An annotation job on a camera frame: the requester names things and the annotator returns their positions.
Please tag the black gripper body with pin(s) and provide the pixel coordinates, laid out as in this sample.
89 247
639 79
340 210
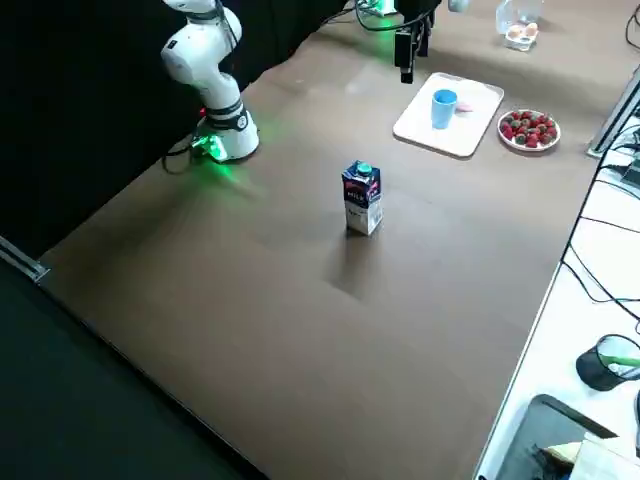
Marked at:
417 10

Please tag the brown egg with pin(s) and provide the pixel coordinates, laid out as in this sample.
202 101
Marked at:
531 28
517 33

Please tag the blue white milk carton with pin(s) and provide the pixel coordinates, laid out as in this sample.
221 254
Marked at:
361 200

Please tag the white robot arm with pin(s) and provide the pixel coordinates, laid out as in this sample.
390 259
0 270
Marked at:
200 55

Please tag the blue plastic cup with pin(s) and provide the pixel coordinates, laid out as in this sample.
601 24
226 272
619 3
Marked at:
443 112

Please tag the pink plastic bowl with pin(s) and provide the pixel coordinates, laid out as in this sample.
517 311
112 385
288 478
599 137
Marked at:
466 106

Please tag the white egg holder clear lid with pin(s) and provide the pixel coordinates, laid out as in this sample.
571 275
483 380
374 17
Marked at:
520 44

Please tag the white rectangular tray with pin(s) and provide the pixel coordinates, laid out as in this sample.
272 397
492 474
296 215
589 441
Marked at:
450 140

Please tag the black mesh pen cup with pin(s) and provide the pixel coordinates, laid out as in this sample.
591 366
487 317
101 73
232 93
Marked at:
595 367

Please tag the white plate with strawberries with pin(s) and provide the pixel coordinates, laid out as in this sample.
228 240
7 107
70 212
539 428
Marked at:
528 131

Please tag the green pen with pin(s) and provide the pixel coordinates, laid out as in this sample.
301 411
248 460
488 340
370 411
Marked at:
617 361

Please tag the black flat mat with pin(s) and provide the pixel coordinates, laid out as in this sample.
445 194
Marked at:
540 440

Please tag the cardboard box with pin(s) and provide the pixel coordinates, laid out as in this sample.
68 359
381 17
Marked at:
600 460

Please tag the aluminium profile post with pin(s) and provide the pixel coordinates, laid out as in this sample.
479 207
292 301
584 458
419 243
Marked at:
612 115

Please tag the aluminium frame rail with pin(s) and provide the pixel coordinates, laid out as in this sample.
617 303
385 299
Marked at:
22 260

